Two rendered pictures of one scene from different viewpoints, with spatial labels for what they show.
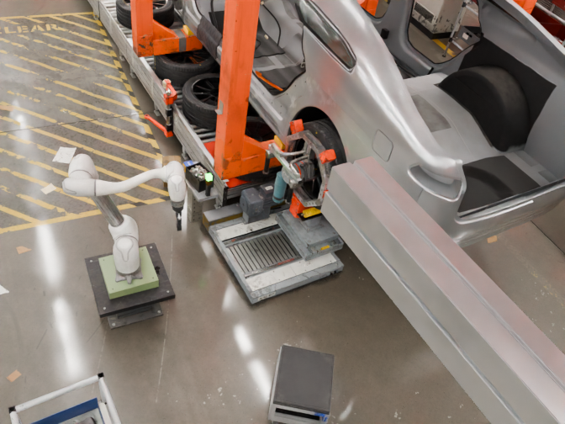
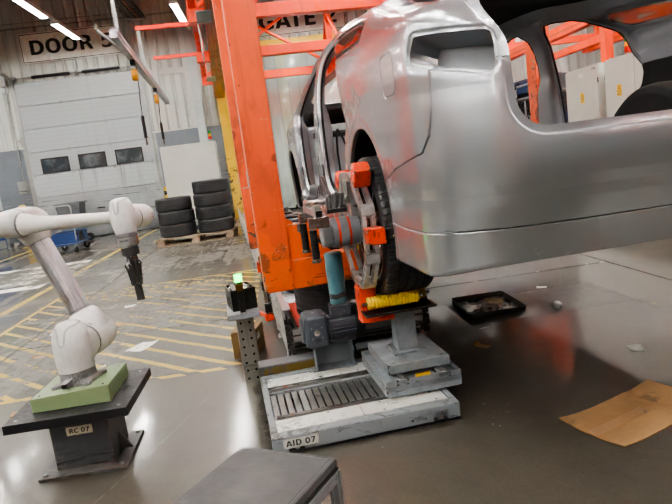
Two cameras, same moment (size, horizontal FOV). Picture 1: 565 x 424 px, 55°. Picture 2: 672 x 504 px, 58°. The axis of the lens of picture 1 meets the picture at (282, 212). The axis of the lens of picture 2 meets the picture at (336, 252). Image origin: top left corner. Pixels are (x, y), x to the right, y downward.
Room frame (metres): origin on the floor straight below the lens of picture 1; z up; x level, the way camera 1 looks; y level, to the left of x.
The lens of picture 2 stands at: (0.53, -1.35, 1.20)
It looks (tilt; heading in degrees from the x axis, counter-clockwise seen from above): 9 degrees down; 28
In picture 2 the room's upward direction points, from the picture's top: 7 degrees counter-clockwise
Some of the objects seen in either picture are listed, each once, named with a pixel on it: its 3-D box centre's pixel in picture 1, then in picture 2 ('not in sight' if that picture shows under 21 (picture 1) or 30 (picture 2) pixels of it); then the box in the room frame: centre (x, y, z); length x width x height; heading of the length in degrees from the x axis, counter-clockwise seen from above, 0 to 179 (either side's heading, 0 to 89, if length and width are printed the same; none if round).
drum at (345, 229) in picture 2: (298, 171); (342, 231); (3.07, -0.05, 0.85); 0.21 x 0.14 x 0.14; 127
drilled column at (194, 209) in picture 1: (194, 198); (248, 344); (3.24, 0.73, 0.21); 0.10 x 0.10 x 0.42; 37
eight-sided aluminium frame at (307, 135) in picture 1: (306, 169); (357, 228); (3.12, -0.11, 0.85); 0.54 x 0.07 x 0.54; 37
